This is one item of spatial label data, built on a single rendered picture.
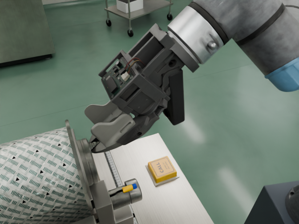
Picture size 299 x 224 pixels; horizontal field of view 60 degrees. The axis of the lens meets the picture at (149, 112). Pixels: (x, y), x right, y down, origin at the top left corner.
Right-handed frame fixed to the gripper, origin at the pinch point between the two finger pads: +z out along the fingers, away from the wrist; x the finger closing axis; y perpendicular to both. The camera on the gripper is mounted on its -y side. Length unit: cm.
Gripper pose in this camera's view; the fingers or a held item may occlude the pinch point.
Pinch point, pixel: (100, 144)
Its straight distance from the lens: 43.8
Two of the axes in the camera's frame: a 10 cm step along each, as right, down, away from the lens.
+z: -7.1, 6.8, 2.1
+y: -5.9, -4.1, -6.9
